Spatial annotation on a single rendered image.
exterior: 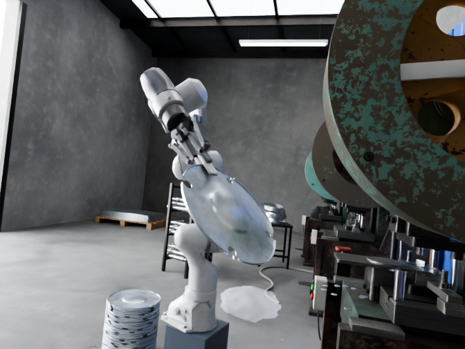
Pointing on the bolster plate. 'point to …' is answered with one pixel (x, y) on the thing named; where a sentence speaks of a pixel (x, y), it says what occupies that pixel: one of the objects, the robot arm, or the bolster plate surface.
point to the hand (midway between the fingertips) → (205, 166)
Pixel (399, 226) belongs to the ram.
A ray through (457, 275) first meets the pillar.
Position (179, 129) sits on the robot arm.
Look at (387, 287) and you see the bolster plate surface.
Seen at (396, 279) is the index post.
